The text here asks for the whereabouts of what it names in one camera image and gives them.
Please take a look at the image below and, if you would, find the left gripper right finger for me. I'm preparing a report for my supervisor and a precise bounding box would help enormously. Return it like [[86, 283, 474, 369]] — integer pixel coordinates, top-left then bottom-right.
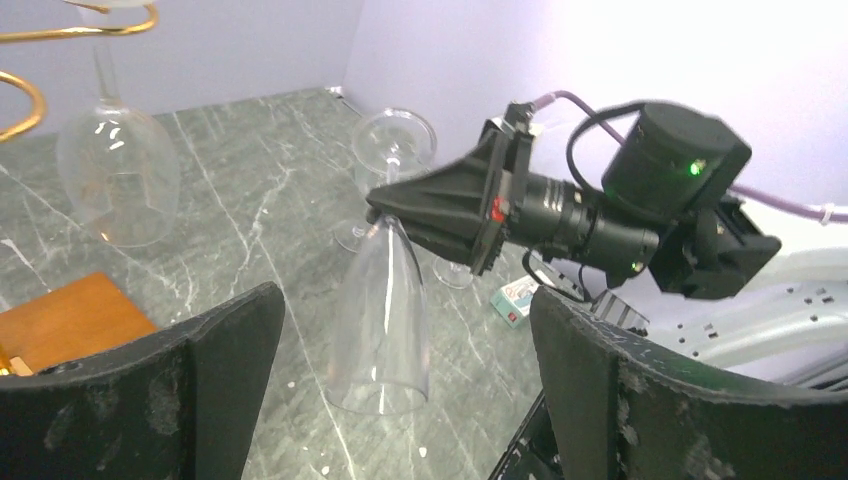
[[529, 287, 847, 479]]

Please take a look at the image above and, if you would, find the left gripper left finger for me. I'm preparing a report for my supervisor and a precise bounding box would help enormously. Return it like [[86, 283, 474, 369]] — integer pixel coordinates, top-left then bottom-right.
[[1, 282, 286, 479]]

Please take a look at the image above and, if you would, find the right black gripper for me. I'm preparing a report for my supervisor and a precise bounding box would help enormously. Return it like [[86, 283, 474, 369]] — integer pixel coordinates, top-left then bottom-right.
[[365, 102, 538, 276]]

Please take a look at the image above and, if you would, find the clear champagne flute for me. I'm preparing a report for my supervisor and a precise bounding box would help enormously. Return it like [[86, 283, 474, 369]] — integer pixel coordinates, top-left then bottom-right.
[[325, 215, 430, 416]]

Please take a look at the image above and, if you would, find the clear wine glass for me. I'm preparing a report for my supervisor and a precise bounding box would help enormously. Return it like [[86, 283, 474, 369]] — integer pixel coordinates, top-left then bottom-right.
[[56, 37, 180, 248]]

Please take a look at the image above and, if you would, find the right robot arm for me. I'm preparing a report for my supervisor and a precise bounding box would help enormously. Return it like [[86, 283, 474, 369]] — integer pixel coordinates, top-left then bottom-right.
[[366, 92, 847, 367]]

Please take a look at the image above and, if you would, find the clear glass right front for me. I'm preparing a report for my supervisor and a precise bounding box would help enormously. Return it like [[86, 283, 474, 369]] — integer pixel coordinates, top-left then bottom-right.
[[432, 257, 474, 290]]

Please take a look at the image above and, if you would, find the clear glass far right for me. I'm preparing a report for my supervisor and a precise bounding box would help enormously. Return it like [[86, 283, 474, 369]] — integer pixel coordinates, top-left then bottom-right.
[[352, 108, 437, 197]]

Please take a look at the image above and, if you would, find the small white card box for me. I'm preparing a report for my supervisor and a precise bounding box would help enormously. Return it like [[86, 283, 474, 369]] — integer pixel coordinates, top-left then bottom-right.
[[490, 275, 539, 329]]

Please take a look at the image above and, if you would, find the gold wire wine glass rack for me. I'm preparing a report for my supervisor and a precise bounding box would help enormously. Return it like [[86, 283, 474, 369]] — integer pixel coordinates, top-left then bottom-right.
[[1, 1, 159, 375]]

